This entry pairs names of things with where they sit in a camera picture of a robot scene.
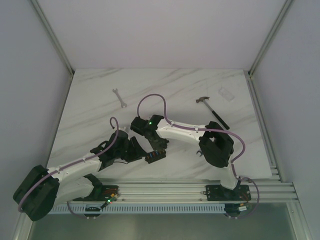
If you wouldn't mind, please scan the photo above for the black fuse box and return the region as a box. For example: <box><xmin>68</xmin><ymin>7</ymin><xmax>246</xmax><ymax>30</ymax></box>
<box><xmin>144</xmin><ymin>150</ymin><xmax>167</xmax><ymax>164</ymax></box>

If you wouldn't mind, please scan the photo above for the clear plastic fuse box cover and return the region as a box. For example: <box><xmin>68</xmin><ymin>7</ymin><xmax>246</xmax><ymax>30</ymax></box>
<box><xmin>218</xmin><ymin>87</ymin><xmax>235</xmax><ymax>102</ymax></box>

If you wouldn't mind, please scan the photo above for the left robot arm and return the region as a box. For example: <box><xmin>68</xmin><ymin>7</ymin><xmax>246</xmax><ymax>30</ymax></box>
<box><xmin>13</xmin><ymin>130</ymin><xmax>147</xmax><ymax>221</ymax></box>

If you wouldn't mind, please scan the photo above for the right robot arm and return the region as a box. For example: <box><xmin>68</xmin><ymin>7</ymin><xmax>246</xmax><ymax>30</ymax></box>
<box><xmin>130</xmin><ymin>114</ymin><xmax>240</xmax><ymax>200</ymax></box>

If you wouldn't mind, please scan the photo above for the small silver wrench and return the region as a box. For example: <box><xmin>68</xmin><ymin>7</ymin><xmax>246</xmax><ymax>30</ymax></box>
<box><xmin>112</xmin><ymin>88</ymin><xmax>127</xmax><ymax>108</ymax></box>

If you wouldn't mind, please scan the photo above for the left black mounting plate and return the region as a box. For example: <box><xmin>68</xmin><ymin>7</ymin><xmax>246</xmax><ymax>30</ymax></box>
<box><xmin>73</xmin><ymin>185</ymin><xmax>119</xmax><ymax>202</ymax></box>

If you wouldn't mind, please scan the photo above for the black mounting plate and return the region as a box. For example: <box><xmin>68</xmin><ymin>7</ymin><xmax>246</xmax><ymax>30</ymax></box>
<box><xmin>203</xmin><ymin>184</ymin><xmax>252</xmax><ymax>202</ymax></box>
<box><xmin>73</xmin><ymin>185</ymin><xmax>119</xmax><ymax>202</ymax></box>

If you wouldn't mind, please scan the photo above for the silver combination wrench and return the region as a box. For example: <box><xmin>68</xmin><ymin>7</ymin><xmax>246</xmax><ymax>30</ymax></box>
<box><xmin>196</xmin><ymin>150</ymin><xmax>203</xmax><ymax>157</ymax></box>

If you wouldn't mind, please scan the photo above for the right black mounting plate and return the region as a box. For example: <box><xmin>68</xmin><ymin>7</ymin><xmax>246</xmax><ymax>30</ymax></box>
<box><xmin>203</xmin><ymin>184</ymin><xmax>252</xmax><ymax>202</ymax></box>

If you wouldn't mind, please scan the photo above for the black handled claw hammer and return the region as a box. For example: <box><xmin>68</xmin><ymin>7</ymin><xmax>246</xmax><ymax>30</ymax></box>
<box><xmin>195</xmin><ymin>96</ymin><xmax>230</xmax><ymax>130</ymax></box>

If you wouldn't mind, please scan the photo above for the slotted cable duct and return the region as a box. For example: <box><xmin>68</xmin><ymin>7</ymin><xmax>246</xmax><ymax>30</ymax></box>
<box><xmin>49</xmin><ymin>203</ymin><xmax>226</xmax><ymax>215</ymax></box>

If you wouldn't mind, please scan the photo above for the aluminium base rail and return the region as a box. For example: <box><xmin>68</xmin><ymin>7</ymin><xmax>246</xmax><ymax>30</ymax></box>
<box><xmin>100</xmin><ymin>178</ymin><xmax>298</xmax><ymax>204</ymax></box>

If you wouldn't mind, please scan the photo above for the left aluminium frame post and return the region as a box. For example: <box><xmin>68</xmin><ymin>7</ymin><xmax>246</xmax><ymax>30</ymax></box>
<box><xmin>29</xmin><ymin>0</ymin><xmax>75</xmax><ymax>77</ymax></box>

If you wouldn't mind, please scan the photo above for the aluminium frame post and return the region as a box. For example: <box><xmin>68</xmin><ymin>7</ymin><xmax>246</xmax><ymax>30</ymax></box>
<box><xmin>248</xmin><ymin>0</ymin><xmax>295</xmax><ymax>78</ymax></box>
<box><xmin>29</xmin><ymin>0</ymin><xmax>75</xmax><ymax>77</ymax></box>

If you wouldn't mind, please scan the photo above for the right aluminium frame post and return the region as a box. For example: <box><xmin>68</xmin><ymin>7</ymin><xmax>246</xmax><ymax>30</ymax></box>
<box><xmin>248</xmin><ymin>0</ymin><xmax>295</xmax><ymax>78</ymax></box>

